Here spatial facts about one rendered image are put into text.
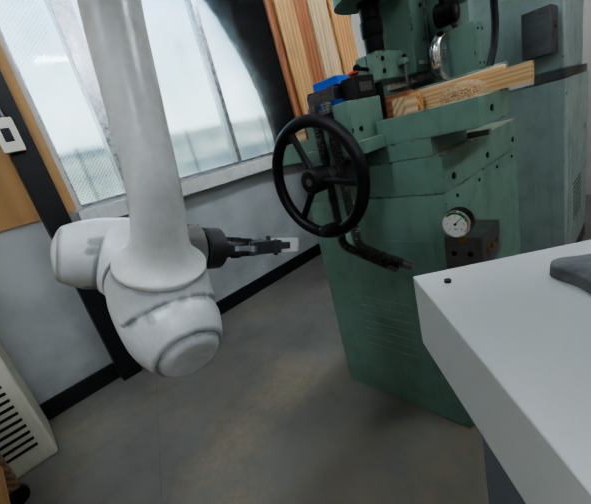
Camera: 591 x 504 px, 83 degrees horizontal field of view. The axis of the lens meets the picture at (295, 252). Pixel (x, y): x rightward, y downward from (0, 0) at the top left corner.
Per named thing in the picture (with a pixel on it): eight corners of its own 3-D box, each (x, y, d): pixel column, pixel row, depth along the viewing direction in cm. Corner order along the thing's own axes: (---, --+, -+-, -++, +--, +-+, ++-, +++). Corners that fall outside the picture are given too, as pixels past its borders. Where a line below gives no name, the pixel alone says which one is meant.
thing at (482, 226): (446, 268, 79) (443, 237, 76) (466, 248, 86) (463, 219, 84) (485, 272, 73) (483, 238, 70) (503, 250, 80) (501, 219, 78)
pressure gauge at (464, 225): (442, 245, 74) (438, 210, 72) (449, 239, 77) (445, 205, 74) (472, 247, 70) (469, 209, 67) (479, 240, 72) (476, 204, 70)
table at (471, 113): (260, 173, 104) (254, 153, 102) (322, 153, 123) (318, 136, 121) (463, 135, 60) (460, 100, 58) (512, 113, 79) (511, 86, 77)
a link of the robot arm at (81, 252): (151, 262, 60) (180, 304, 52) (44, 269, 50) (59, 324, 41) (159, 207, 56) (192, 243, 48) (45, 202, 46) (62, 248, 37)
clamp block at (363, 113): (310, 152, 87) (302, 116, 84) (341, 142, 95) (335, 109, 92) (356, 141, 76) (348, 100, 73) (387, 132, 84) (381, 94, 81)
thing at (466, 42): (443, 81, 96) (438, 34, 92) (452, 79, 100) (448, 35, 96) (478, 70, 89) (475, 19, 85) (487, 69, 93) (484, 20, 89)
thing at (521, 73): (326, 134, 112) (323, 122, 111) (329, 133, 113) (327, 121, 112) (532, 81, 70) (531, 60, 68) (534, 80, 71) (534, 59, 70)
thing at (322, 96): (308, 114, 83) (303, 90, 82) (335, 108, 90) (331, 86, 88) (350, 99, 74) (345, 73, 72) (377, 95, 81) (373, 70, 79)
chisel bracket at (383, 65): (360, 93, 93) (354, 60, 91) (386, 88, 102) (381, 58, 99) (383, 85, 88) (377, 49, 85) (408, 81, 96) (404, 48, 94)
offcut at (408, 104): (406, 114, 76) (404, 96, 74) (393, 117, 78) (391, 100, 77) (418, 111, 78) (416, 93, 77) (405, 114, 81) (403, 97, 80)
